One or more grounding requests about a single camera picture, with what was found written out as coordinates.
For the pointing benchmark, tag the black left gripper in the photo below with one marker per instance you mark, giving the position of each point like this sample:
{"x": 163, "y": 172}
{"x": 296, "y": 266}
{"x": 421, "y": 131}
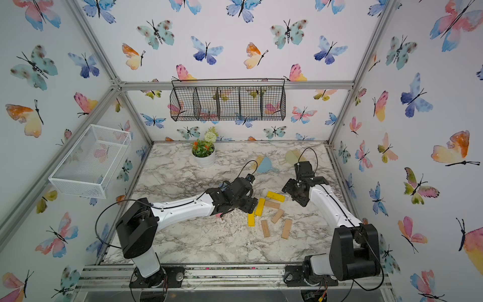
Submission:
{"x": 250, "y": 205}

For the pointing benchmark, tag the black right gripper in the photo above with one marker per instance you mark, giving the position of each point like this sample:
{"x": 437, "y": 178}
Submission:
{"x": 290, "y": 184}

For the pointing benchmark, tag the yellow block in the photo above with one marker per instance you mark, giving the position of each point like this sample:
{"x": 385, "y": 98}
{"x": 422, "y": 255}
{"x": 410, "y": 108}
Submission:
{"x": 277, "y": 197}
{"x": 251, "y": 220}
{"x": 260, "y": 207}

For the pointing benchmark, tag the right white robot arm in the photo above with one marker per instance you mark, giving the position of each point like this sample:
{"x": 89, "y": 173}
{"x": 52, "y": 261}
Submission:
{"x": 354, "y": 251}

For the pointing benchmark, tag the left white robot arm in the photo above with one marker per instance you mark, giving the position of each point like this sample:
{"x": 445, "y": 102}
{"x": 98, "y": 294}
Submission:
{"x": 137, "y": 228}

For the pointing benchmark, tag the wooden block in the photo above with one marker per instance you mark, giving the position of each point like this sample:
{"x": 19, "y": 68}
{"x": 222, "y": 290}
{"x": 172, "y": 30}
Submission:
{"x": 277, "y": 216}
{"x": 265, "y": 228}
{"x": 288, "y": 223}
{"x": 271, "y": 204}

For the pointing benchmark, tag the white pot with plant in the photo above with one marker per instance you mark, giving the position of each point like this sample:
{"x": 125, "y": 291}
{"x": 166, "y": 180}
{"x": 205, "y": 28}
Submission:
{"x": 204, "y": 149}

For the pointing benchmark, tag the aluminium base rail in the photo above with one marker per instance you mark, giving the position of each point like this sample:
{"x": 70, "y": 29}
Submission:
{"x": 198, "y": 277}

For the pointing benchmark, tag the black wire wall basket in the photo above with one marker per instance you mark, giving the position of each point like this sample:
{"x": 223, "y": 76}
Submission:
{"x": 228, "y": 100}

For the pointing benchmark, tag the white mesh wall basket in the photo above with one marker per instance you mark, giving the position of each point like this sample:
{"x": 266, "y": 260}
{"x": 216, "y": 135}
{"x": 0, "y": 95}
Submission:
{"x": 90, "y": 164}

